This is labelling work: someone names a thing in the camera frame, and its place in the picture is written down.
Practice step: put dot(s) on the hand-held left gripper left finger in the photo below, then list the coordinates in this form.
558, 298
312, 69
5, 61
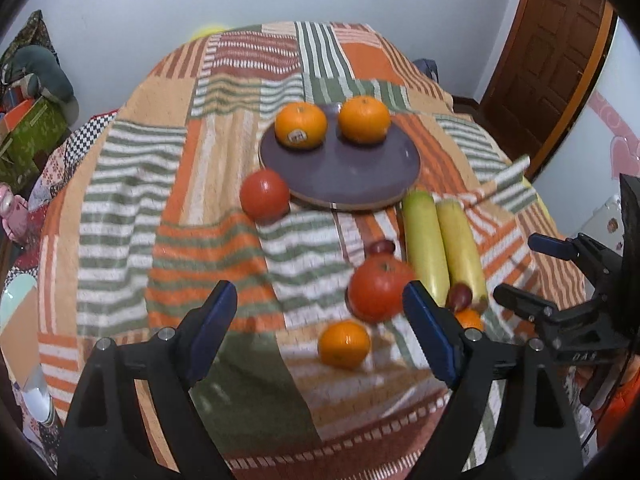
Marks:
216, 327

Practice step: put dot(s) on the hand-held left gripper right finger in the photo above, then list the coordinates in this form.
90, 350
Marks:
429, 330

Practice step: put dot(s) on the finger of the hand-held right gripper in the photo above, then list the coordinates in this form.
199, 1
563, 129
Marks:
520, 302
550, 246

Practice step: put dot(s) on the large red tomato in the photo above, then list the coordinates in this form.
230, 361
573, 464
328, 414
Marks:
377, 290

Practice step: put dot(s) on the purple round plate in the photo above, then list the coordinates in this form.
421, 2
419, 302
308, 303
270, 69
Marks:
350, 175

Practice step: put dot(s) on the small orange mandarin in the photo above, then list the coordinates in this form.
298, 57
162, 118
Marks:
344, 344
469, 320

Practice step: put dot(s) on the dark red grape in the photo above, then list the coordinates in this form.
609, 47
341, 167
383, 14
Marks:
459, 296
382, 247

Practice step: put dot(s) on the white printed box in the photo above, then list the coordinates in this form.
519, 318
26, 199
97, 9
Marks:
607, 220

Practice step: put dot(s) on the yellow green zucchini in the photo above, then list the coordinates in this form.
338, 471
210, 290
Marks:
462, 250

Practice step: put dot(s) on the pale green zucchini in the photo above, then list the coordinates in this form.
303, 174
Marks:
425, 240

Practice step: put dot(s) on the striped patchwork blanket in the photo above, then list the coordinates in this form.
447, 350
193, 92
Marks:
210, 210

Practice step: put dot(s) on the small red tomato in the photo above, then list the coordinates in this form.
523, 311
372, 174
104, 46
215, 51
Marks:
264, 195

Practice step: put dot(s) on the clear plastic bottle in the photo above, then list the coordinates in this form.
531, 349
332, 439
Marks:
41, 397

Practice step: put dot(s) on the brown wooden door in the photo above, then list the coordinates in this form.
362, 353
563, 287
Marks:
550, 55

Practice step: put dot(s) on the blue bag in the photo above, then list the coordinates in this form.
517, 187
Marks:
428, 68

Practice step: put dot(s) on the large plain orange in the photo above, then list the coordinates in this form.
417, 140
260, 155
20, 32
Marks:
365, 119

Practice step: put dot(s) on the orange with white sticker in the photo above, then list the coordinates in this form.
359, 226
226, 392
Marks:
300, 122

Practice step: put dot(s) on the pink toy figure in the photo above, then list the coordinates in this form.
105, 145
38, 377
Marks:
12, 210

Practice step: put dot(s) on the checkered patchwork quilt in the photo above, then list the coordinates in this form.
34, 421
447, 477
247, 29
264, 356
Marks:
80, 135

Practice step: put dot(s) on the green cardboard box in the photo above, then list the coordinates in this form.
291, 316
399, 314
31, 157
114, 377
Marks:
35, 140

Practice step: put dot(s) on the yellow round object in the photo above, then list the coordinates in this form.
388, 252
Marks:
210, 31

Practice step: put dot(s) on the camouflage cloth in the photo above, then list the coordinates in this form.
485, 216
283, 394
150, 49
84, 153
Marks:
35, 30

